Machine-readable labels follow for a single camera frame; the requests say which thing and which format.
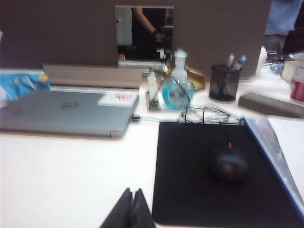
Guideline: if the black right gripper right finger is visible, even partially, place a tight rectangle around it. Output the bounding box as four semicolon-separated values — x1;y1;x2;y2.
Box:
133;188;157;228

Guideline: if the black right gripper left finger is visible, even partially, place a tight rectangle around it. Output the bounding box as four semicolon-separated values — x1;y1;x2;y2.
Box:
99;187;134;228

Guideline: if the black mouse pad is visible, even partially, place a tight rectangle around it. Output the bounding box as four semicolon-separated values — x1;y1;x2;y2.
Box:
151;121;304;227

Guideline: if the black computer mouse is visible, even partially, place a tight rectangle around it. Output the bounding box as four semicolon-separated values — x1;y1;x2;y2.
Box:
208;147;249;183

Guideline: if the white red laptop sticker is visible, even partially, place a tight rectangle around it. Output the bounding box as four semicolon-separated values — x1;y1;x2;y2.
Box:
96;93;140;107

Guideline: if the silver closed laptop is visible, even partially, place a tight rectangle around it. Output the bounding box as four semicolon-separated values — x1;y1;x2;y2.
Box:
0;89;141;139

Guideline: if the blue hand sanitizer pump bottle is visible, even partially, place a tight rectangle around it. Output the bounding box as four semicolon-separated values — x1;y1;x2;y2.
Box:
161;48;195;111

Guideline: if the brown desk riser shelf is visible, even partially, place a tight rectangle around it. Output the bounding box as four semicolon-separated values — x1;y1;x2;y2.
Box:
42;63;143;90

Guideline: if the gold snack packet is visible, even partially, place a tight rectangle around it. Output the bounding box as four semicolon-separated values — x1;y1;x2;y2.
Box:
184;66;207;90

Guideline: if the blue document folder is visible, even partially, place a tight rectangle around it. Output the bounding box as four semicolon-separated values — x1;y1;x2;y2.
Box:
240;114;304;216

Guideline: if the black mesh pen holder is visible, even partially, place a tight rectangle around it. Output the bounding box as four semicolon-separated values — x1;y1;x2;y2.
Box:
208;63;243;102

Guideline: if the blue snack bag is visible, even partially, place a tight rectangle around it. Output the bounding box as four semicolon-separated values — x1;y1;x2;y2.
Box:
0;72;52;103

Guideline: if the brown box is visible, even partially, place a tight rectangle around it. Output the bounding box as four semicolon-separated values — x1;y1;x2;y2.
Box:
237;92;304;119

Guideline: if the white marker blue cap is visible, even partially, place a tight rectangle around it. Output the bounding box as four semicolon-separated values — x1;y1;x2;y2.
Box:
233;54;248;71

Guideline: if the brown desk partition panel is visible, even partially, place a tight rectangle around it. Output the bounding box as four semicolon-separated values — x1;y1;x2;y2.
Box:
0;0;273;80

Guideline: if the red labelled container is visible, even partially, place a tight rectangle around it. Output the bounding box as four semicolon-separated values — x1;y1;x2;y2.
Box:
290;66;304;105

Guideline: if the person in light blue shirt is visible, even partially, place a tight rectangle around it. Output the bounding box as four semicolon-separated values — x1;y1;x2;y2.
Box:
264;0;304;55

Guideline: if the black desk cable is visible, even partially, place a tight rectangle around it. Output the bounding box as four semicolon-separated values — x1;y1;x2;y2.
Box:
179;71;244;126

